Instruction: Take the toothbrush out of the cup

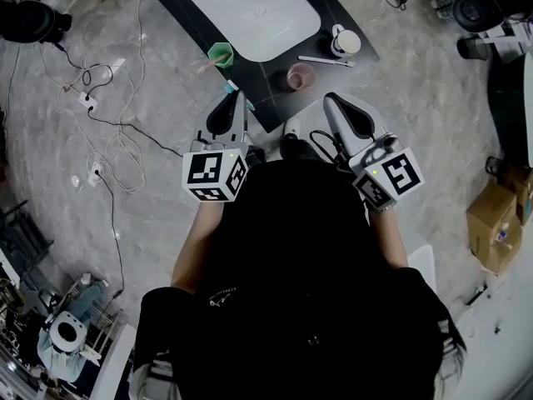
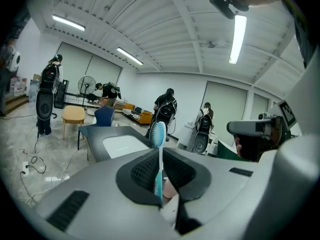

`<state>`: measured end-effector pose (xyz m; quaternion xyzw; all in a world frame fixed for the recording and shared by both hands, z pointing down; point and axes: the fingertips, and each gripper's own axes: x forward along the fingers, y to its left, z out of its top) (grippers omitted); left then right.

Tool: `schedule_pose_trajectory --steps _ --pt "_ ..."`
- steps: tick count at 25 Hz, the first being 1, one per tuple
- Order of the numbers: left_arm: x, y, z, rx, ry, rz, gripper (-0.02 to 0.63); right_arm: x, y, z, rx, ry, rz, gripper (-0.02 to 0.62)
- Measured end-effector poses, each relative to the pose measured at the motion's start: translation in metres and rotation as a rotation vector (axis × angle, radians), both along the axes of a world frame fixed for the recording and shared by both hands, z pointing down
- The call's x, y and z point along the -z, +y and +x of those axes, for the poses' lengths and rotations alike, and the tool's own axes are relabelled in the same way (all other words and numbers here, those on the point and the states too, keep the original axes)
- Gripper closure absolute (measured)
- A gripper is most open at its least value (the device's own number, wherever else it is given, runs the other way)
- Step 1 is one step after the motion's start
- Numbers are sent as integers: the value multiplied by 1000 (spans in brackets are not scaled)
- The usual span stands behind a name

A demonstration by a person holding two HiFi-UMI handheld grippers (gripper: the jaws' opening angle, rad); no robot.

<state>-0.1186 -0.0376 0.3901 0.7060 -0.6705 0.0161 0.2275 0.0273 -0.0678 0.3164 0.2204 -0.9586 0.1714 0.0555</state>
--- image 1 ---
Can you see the green cup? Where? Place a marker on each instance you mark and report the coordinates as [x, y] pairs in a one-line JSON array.
[[220, 50]]

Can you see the teal toothpaste tube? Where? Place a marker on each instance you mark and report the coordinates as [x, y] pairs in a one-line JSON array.
[[232, 86]]

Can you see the white toothbrush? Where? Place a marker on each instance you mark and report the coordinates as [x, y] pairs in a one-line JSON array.
[[325, 60]]

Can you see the person's white shoe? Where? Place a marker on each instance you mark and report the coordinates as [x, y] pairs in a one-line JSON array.
[[292, 125]]

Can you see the large cardboard box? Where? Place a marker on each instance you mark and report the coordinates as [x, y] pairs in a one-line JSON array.
[[493, 227]]

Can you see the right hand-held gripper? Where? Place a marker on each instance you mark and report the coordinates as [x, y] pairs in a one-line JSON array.
[[395, 173]]

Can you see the white power strip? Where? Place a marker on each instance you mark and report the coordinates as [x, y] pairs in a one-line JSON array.
[[96, 174], [88, 101]]

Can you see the white cabinet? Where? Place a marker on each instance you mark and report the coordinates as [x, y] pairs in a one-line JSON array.
[[116, 361]]

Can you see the person's black trouser leg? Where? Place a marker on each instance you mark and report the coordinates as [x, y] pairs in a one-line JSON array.
[[297, 148]]

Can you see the person's black shirt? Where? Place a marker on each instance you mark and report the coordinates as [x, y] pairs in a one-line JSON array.
[[291, 286]]

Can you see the person's left forearm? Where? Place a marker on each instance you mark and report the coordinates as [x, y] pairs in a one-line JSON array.
[[195, 248]]

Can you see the person's right forearm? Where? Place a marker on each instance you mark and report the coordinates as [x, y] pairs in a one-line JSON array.
[[389, 240]]

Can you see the black round device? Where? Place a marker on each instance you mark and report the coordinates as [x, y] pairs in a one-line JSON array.
[[476, 8]]

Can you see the black office chair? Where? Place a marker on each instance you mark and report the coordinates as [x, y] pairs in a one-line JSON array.
[[29, 21]]

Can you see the pink transparent cup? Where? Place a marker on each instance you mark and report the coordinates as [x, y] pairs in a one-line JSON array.
[[300, 77]]

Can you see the white sink basin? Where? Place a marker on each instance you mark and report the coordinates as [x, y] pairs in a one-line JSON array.
[[254, 15]]

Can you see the pink toothbrush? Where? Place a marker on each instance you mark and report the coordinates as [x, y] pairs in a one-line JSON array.
[[212, 63]]

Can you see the white mug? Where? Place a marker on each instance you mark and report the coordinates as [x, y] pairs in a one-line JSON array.
[[346, 42]]

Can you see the small cardboard box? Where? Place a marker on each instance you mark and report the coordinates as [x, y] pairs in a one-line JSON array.
[[522, 190]]

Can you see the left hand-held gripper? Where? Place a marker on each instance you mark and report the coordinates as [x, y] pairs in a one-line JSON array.
[[212, 173]]

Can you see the black metal rack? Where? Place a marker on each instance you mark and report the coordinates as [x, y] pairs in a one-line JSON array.
[[23, 240]]

